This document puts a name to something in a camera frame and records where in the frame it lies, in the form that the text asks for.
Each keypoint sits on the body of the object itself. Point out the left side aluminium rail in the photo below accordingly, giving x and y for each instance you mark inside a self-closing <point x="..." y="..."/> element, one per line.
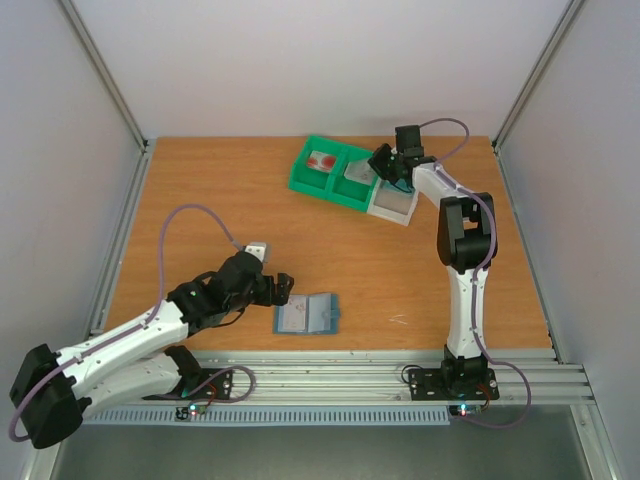
<point x="110" y="270"/>

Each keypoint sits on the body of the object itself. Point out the right circuit board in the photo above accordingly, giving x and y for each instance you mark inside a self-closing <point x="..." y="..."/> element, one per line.
<point x="465" y="410"/>

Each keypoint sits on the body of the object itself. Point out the left aluminium frame post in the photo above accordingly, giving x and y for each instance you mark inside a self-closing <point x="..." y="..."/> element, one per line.
<point x="91" y="49"/>

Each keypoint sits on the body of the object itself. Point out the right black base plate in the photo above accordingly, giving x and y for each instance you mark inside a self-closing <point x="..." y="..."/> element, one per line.
<point x="429" y="384"/>

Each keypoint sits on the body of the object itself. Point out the left circuit board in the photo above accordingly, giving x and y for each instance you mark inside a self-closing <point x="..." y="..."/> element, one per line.
<point x="191" y="411"/>

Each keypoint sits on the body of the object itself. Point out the blue card holder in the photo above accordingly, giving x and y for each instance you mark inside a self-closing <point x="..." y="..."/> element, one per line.
<point x="323" y="315"/>

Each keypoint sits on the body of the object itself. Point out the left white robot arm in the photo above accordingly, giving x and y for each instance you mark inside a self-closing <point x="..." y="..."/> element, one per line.
<point x="55" y="391"/>

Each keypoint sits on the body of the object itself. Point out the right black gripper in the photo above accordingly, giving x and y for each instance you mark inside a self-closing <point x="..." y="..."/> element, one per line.
<point x="382" y="160"/>

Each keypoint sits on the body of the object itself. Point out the front aluminium rail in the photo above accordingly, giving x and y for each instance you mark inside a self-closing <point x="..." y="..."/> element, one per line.
<point x="374" y="377"/>

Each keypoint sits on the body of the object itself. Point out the aluminium frame post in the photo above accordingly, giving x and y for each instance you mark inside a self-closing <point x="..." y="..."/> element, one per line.
<point x="544" y="60"/>
<point x="91" y="49"/>

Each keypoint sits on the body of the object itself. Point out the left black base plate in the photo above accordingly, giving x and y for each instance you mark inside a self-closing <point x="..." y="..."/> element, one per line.
<point x="208" y="383"/>

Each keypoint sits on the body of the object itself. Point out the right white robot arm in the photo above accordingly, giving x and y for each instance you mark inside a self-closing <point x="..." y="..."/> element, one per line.
<point x="466" y="245"/>

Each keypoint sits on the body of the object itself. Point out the left green bin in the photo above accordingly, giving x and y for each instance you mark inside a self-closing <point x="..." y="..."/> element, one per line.
<point x="312" y="182"/>

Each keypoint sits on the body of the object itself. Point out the aluminium rail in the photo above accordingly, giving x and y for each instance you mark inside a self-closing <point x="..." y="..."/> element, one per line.
<point x="556" y="344"/>
<point x="110" y="270"/>
<point x="374" y="377"/>

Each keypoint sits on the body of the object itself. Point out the teal card in bin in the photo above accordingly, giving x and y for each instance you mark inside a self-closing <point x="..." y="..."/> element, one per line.
<point x="403" y="188"/>

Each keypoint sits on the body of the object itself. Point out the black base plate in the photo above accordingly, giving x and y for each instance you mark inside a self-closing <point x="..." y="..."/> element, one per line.
<point x="208" y="383"/>
<point x="429" y="384"/>

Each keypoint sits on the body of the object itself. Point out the white bin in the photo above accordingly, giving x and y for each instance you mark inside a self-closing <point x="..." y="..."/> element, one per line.
<point x="389" y="204"/>

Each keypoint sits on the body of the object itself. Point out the green bin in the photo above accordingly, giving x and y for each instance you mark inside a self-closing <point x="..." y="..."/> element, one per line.
<point x="348" y="193"/>
<point x="312" y="182"/>

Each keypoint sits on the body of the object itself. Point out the right side aluminium rail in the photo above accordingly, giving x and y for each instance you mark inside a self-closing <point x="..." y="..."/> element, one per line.
<point x="556" y="344"/>

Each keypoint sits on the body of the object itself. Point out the middle green bin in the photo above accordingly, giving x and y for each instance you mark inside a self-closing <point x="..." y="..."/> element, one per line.
<point x="348" y="193"/>

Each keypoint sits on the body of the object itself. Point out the right aluminium frame post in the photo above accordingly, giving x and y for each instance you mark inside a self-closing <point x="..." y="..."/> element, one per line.
<point x="544" y="60"/>

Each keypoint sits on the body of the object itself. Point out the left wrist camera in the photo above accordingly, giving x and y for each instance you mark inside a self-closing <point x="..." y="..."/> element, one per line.
<point x="260" y="250"/>

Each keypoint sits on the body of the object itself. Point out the grey slotted cable duct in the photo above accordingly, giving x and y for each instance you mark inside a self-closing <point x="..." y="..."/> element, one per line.
<point x="281" y="416"/>

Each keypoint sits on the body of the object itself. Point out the red circle card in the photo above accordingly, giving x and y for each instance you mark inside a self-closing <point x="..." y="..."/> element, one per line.
<point x="321" y="161"/>

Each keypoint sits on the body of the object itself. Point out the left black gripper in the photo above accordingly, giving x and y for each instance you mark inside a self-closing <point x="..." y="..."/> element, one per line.
<point x="283" y="291"/>

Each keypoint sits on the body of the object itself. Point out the circuit board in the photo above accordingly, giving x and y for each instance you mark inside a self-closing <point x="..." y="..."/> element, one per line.
<point x="465" y="410"/>
<point x="191" y="411"/>

